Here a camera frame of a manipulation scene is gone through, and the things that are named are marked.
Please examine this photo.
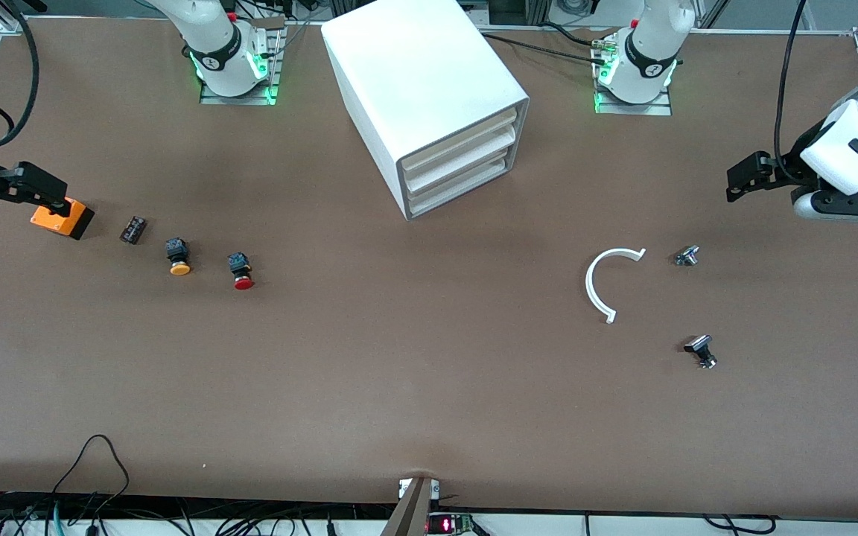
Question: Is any white curved plastic strip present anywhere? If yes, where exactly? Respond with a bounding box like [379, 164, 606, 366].
[585, 247, 647, 325]

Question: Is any black looped cable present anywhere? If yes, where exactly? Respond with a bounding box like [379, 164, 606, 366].
[53, 435, 130, 501]

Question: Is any black cable below table edge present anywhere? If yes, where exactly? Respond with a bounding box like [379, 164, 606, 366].
[703, 514, 774, 535]

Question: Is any yellow push button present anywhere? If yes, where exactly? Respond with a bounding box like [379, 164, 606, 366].
[165, 237, 192, 276]

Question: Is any black-headed silver switch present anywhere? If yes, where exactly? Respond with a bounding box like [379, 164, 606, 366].
[683, 334, 718, 370]

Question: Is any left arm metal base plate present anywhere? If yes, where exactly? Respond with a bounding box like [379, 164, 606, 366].
[594, 37, 673, 117]

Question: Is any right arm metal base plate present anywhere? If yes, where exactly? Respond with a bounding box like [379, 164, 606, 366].
[199, 19, 285, 106]

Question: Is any black cable behind cabinet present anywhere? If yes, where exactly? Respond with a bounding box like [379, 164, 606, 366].
[481, 22, 608, 65]

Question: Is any red push button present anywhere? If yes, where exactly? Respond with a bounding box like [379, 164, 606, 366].
[227, 252, 255, 291]

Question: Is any red digit display module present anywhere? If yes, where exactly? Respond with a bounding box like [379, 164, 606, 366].
[427, 512, 476, 536]

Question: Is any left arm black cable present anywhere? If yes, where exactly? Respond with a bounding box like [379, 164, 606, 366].
[773, 0, 810, 184]

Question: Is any orange box with hole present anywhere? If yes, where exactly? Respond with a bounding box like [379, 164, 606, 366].
[30, 197, 95, 240]

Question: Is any brown wedge-shaped post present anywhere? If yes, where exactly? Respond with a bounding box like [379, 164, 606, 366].
[379, 476, 441, 536]

